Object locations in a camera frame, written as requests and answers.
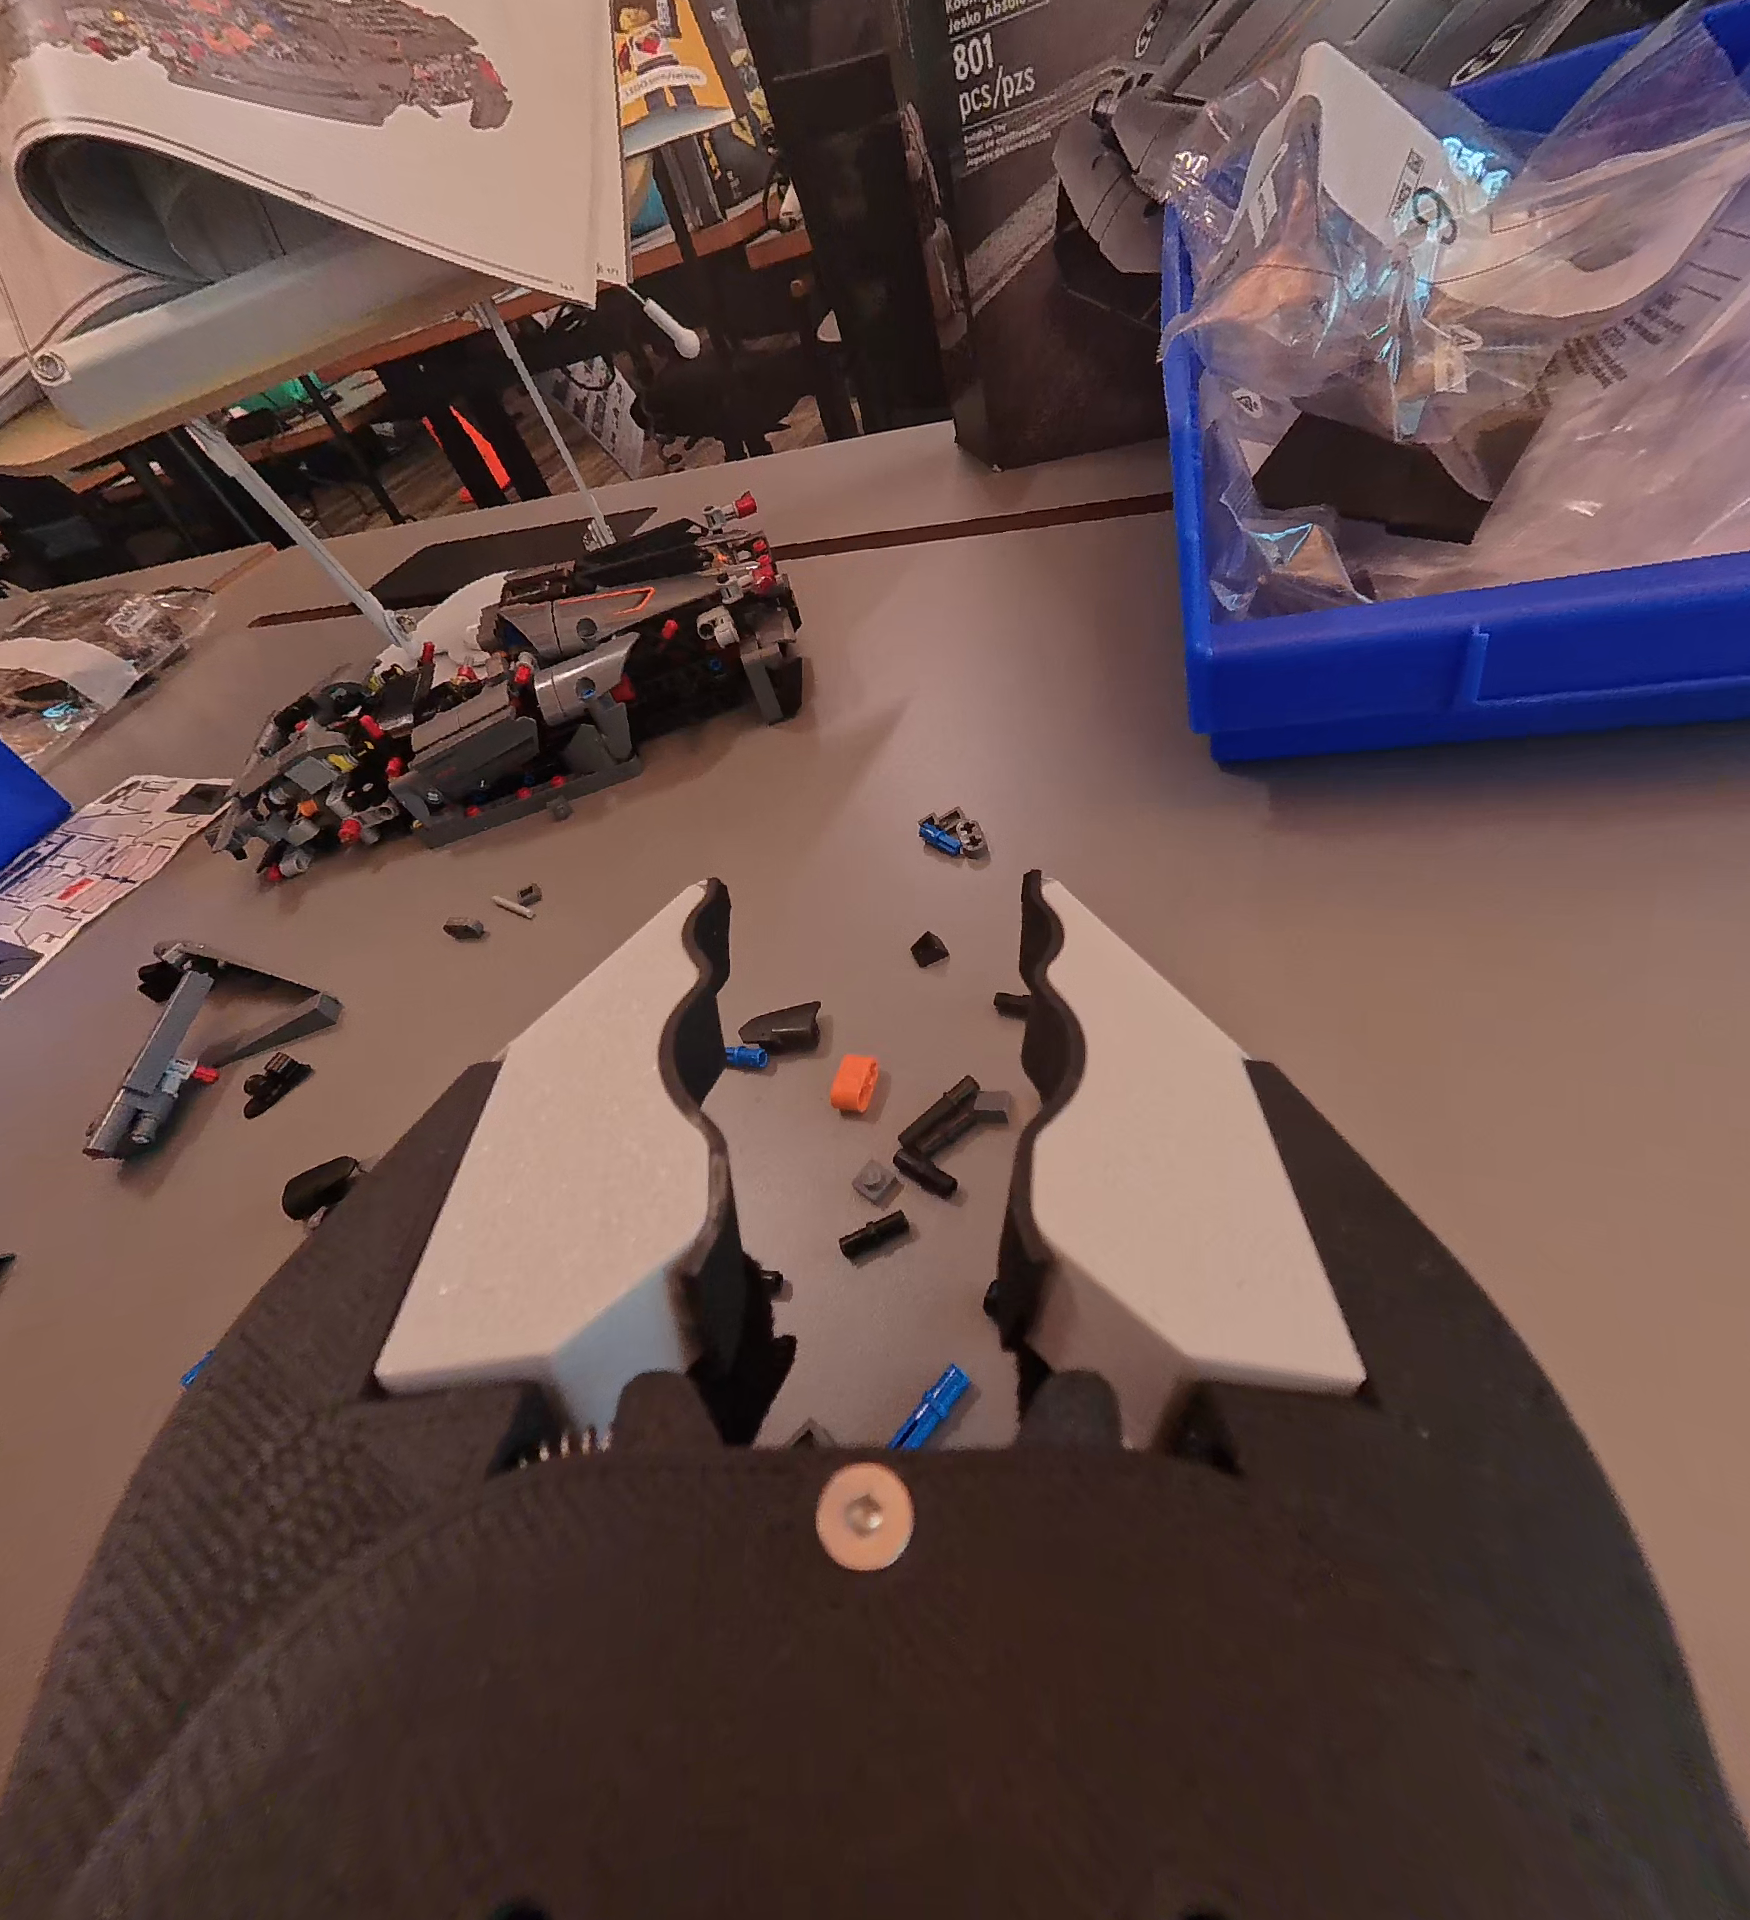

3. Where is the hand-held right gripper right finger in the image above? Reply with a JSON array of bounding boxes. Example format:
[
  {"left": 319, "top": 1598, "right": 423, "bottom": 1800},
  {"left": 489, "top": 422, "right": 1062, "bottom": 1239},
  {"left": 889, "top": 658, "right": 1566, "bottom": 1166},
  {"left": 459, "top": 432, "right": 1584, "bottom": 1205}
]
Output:
[{"left": 979, "top": 870, "right": 1367, "bottom": 1452}]

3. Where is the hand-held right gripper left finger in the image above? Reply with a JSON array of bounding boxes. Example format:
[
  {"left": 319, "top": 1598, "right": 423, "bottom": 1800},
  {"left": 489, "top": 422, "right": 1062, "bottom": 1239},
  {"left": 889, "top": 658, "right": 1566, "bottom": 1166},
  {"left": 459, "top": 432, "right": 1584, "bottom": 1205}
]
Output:
[{"left": 372, "top": 876, "right": 793, "bottom": 1435}]

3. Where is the grey beam sub-assembly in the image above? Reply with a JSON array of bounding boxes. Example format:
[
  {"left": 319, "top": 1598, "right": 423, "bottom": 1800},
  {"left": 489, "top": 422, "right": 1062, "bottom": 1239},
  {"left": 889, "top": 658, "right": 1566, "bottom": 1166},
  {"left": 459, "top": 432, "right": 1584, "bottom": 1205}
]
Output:
[{"left": 82, "top": 965, "right": 223, "bottom": 1166}]

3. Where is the toy car model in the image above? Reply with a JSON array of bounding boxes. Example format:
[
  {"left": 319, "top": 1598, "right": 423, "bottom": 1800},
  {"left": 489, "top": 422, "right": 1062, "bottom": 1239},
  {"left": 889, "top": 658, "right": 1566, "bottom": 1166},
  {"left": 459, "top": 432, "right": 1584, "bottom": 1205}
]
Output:
[{"left": 210, "top": 500, "right": 802, "bottom": 883}]

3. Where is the toy set box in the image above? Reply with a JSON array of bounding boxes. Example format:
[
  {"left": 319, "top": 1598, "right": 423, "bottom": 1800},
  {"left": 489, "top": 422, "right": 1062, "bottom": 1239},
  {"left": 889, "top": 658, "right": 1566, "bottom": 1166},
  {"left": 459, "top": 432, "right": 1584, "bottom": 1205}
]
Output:
[{"left": 895, "top": 0, "right": 1750, "bottom": 473}]

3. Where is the black angled connector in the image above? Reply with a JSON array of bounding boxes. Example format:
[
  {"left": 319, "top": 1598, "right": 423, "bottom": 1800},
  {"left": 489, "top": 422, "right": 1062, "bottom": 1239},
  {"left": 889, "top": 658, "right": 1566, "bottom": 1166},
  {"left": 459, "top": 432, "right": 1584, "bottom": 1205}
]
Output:
[{"left": 891, "top": 1076, "right": 1014, "bottom": 1197}]

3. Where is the plain blue bin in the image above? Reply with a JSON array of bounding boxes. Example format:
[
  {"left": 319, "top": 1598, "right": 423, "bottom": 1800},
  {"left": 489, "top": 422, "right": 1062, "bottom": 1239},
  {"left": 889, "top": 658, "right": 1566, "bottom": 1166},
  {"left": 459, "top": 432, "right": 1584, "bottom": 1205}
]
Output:
[{"left": 1164, "top": 0, "right": 1750, "bottom": 768}]

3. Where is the sticker sheet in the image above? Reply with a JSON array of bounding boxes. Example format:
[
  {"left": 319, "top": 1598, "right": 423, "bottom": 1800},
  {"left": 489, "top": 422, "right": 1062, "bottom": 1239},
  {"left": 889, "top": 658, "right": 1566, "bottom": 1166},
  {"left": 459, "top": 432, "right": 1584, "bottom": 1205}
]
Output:
[{"left": 0, "top": 772, "right": 234, "bottom": 1014}]

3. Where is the clear bag with paper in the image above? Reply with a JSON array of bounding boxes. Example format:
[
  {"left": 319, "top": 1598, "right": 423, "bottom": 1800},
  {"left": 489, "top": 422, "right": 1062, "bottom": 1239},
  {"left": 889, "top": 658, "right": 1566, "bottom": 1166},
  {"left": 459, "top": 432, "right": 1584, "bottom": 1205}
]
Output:
[{"left": 0, "top": 592, "right": 218, "bottom": 759}]

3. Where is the white book stand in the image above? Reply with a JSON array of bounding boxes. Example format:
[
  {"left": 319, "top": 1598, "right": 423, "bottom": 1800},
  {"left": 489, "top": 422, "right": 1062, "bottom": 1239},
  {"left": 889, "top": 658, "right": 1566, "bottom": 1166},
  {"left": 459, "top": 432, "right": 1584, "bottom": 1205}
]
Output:
[{"left": 0, "top": 133, "right": 703, "bottom": 676}]

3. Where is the tan background table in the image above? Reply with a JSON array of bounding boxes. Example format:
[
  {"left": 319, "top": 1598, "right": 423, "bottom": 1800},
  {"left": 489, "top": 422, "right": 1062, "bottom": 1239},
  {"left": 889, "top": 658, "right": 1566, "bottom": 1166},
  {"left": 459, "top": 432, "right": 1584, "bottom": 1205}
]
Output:
[{"left": 0, "top": 224, "right": 816, "bottom": 483}]

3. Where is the instruction booklet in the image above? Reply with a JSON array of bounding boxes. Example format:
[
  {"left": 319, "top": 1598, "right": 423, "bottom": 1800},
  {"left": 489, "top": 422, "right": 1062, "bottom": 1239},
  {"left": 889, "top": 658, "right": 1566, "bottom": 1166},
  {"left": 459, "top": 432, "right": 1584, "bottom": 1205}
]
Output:
[{"left": 0, "top": 0, "right": 740, "bottom": 473}]

